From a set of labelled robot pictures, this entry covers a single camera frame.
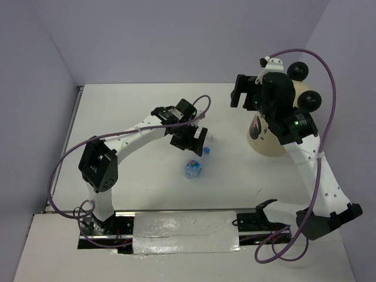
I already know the clear bottle white cap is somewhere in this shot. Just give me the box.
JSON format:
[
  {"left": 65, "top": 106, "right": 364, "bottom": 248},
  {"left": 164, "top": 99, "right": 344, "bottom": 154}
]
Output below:
[{"left": 205, "top": 132, "right": 214, "bottom": 142}]

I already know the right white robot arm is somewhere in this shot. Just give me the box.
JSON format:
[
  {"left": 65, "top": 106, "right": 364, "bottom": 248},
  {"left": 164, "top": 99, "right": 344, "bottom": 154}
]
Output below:
[{"left": 230, "top": 72, "right": 362, "bottom": 240}]

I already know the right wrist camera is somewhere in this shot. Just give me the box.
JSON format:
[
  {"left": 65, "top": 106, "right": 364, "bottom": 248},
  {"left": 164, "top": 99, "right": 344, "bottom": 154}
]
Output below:
[{"left": 257, "top": 56, "right": 284, "bottom": 80}]

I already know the beige cat bin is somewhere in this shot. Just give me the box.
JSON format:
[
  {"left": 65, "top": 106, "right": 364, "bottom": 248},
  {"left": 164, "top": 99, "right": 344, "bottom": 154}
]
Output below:
[{"left": 247, "top": 61, "right": 322, "bottom": 157}]

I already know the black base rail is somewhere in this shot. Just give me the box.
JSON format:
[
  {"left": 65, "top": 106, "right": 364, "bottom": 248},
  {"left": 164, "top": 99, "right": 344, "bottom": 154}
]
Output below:
[{"left": 78, "top": 210, "right": 291, "bottom": 254}]

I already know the silver foil base cover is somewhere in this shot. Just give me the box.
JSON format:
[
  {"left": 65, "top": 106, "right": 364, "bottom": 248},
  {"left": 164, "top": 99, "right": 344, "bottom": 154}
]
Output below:
[{"left": 132, "top": 211, "right": 240, "bottom": 254}]

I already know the small bottle blue cap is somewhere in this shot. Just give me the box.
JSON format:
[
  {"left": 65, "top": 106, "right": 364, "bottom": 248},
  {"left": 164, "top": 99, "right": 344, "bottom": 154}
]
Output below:
[{"left": 184, "top": 147, "right": 211, "bottom": 179}]

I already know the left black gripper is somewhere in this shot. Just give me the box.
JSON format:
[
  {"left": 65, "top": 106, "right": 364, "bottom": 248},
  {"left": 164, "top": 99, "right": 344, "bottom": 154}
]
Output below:
[{"left": 170, "top": 122, "right": 208, "bottom": 157}]

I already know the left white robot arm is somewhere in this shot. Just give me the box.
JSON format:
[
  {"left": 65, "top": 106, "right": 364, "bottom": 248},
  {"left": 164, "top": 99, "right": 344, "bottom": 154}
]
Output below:
[{"left": 78, "top": 99, "right": 208, "bottom": 234}]

